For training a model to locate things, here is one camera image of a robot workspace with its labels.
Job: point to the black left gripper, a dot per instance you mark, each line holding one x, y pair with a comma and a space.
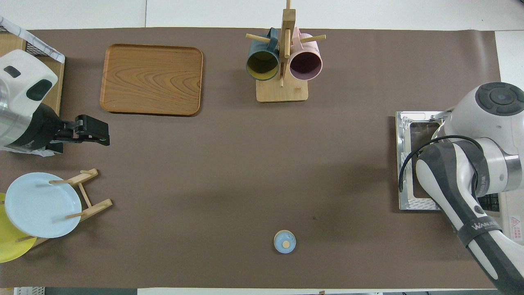
65, 131

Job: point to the brown table mat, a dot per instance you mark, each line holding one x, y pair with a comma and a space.
266, 164

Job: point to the pink mug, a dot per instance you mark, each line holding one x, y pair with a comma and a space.
306, 65

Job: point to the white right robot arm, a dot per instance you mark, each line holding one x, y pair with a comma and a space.
487, 114

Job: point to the light blue plate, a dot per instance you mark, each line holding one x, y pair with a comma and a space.
41, 205

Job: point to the yellow plate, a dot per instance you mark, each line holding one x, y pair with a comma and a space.
10, 248

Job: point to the brown wooden tray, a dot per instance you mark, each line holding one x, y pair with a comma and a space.
151, 80

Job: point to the dark blue mug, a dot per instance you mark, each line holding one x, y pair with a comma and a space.
262, 65

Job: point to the white checked cloth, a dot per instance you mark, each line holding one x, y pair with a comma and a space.
39, 43

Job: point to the wooden plate rack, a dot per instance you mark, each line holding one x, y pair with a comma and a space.
96, 207

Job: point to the wooden mug tree stand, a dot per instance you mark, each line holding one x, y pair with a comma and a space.
282, 92

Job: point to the beige toaster oven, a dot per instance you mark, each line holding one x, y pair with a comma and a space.
405, 203

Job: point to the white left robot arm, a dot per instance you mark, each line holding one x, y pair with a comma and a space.
20, 94

